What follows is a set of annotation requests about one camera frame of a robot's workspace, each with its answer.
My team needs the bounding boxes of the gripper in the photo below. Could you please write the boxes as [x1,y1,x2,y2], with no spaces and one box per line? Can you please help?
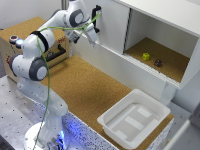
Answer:
[78,23,100,47]

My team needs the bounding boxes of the white sliding door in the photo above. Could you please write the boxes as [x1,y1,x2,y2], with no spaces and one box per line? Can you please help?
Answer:
[71,0,131,56]

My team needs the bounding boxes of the yellow block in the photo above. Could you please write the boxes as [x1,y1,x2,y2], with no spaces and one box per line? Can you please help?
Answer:
[142,52,151,62]

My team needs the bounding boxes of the wooden drawer box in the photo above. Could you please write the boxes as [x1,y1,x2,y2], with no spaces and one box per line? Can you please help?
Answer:
[0,16,73,83]

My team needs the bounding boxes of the blue button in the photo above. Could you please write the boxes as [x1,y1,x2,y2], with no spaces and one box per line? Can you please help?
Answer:
[15,38,26,49]

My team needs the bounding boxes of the purple block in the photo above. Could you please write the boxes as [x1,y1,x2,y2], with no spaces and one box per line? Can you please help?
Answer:
[153,58,163,68]

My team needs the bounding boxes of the red button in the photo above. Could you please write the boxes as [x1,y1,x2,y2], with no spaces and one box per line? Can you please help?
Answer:
[8,34,19,45]

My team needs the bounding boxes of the white cabinet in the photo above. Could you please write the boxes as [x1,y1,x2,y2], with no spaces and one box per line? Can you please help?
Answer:
[61,0,200,108]

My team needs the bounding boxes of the white plastic box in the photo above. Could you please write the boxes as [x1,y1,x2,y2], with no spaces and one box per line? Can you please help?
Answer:
[96,88,172,150]

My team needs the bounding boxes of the black door handle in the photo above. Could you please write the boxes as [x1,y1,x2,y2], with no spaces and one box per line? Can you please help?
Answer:
[91,4,103,35]

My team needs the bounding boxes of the black drawer handle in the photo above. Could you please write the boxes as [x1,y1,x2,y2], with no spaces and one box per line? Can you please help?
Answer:
[44,44,67,63]

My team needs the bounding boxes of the green cable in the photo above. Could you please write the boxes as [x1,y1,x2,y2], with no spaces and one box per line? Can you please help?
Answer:
[32,11,102,150]

